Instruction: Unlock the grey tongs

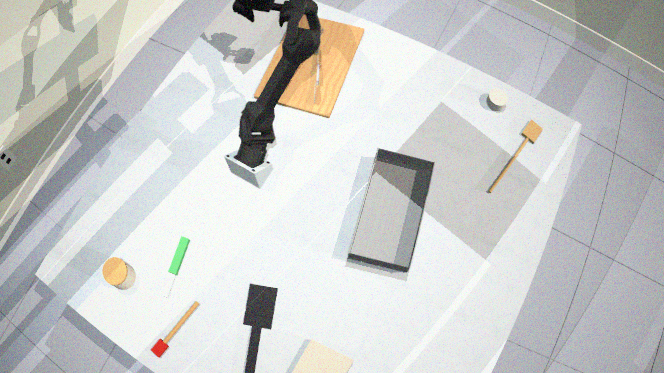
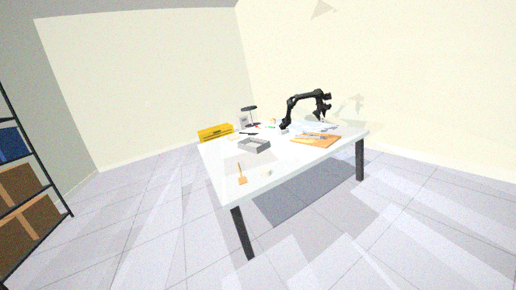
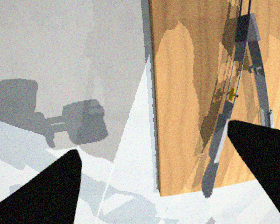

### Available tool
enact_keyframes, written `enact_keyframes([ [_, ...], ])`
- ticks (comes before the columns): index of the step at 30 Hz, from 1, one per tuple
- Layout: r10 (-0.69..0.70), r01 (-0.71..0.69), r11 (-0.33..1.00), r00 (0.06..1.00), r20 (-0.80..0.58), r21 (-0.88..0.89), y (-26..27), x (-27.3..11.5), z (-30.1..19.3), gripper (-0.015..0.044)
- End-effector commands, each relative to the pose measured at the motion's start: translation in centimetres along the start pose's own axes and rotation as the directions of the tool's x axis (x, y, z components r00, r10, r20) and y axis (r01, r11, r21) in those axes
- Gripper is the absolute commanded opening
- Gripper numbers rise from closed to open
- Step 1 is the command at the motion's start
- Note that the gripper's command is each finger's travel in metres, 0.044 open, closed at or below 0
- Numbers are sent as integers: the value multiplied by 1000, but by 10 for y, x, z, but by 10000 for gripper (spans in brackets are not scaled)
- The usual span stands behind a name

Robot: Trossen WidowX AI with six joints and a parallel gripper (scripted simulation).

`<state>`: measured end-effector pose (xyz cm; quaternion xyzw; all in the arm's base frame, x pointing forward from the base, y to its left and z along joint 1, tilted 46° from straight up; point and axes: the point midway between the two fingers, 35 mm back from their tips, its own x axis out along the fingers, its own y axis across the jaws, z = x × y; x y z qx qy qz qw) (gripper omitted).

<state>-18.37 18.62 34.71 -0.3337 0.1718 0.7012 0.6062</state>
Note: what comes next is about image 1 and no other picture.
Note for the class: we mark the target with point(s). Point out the wooden board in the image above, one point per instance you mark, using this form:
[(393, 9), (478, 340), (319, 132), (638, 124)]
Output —
[(338, 45)]

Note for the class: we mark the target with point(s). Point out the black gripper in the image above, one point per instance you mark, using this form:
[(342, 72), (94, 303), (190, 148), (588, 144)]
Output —
[(244, 7)]

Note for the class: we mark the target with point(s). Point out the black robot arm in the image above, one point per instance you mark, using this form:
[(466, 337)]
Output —
[(298, 45)]

